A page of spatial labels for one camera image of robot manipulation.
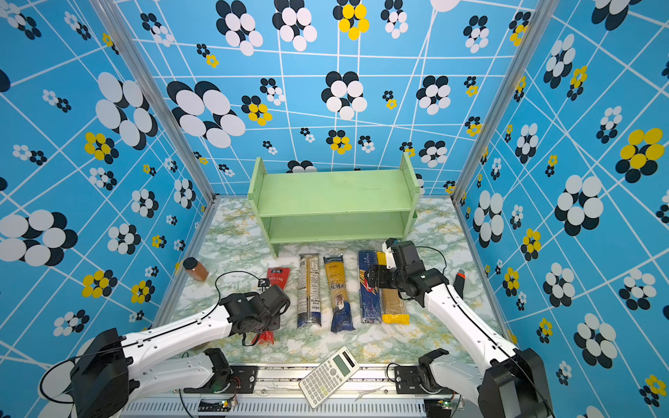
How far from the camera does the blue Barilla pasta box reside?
0.84 metres

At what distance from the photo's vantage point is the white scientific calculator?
2.36 feet

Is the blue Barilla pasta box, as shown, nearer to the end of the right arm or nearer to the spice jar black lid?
the end of the right arm

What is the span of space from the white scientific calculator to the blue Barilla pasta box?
0.12m

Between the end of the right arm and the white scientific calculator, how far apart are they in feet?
0.81

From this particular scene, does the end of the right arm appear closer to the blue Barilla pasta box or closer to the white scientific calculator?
the blue Barilla pasta box

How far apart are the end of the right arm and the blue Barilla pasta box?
54 millimetres
